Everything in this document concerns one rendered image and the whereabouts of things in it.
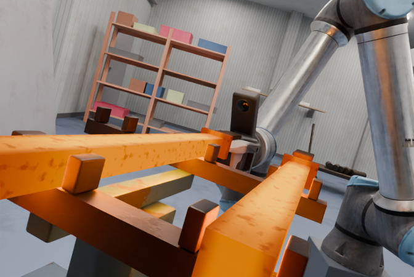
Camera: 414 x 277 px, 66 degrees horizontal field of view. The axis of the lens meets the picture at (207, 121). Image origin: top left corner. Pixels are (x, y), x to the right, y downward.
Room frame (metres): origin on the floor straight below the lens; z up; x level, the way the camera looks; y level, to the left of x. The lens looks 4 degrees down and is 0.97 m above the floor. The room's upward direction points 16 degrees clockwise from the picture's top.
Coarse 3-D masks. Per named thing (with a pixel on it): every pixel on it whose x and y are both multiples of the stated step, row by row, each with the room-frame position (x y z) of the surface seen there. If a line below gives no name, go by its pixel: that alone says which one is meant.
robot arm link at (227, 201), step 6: (252, 174) 0.73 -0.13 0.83; (258, 174) 0.73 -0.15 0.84; (264, 174) 0.74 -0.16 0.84; (222, 186) 0.79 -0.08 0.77; (222, 192) 0.77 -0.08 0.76; (228, 192) 0.75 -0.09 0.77; (234, 192) 0.74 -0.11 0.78; (222, 198) 0.76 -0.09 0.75; (228, 198) 0.74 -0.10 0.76; (234, 198) 0.73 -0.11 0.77; (240, 198) 0.73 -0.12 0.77; (222, 204) 0.75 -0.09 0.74; (228, 204) 0.74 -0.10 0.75; (222, 210) 0.75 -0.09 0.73
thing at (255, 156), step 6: (234, 132) 0.60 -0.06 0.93; (240, 132) 0.61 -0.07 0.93; (240, 138) 0.55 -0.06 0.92; (246, 138) 0.55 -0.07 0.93; (252, 138) 0.58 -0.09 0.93; (258, 138) 0.65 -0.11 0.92; (228, 156) 0.56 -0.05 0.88; (246, 156) 0.58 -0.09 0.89; (252, 156) 0.58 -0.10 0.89; (258, 156) 0.64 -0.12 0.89; (222, 162) 0.57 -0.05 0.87; (228, 162) 0.56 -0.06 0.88; (240, 162) 0.55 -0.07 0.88; (246, 162) 0.58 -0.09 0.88; (252, 162) 0.59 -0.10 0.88; (240, 168) 0.56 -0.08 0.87; (246, 168) 0.58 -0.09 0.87
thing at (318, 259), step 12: (312, 240) 1.10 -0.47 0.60; (312, 252) 1.06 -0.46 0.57; (312, 264) 1.03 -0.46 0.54; (324, 264) 0.95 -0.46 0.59; (336, 264) 0.95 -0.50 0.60; (312, 276) 1.00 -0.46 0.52; (324, 276) 0.93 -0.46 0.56; (336, 276) 0.92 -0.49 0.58; (348, 276) 0.92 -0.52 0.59; (360, 276) 0.92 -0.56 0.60; (372, 276) 0.93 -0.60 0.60; (384, 276) 0.96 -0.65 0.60
